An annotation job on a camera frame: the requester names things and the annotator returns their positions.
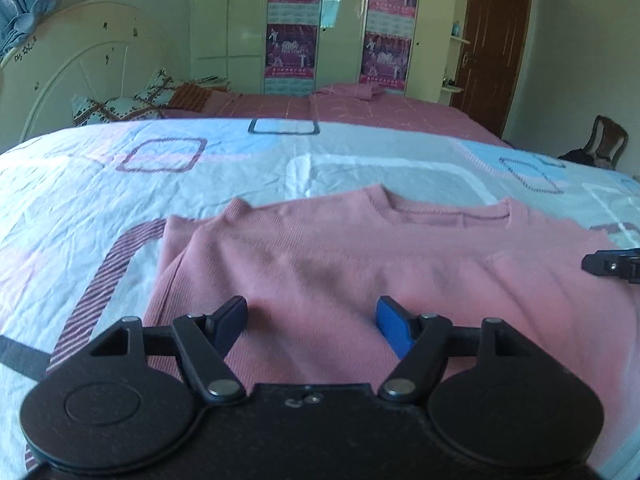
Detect pink knit sweater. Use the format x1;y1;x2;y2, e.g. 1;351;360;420
143;185;639;466

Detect dark clothes on chair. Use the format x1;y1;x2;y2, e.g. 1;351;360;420
559;148;613;169

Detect dark wooden chair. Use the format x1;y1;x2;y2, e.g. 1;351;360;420
584;115;629;170

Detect teal patterned bed quilt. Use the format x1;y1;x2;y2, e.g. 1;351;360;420
1;119;639;479

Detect patterned white pillow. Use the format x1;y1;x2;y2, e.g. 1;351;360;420
72;68;183;127

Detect orange striped cushion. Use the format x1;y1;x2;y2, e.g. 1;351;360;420
167;82;213;113

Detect pink checked bed sheet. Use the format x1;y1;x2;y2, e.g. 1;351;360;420
164;84;506;148

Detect brown wooden door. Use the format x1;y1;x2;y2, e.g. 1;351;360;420
451;0;532;138

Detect white arched headboard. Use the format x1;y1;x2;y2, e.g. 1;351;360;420
1;0;169;152

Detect cream wardrobe with posters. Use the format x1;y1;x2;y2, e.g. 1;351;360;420
191;0;457;102

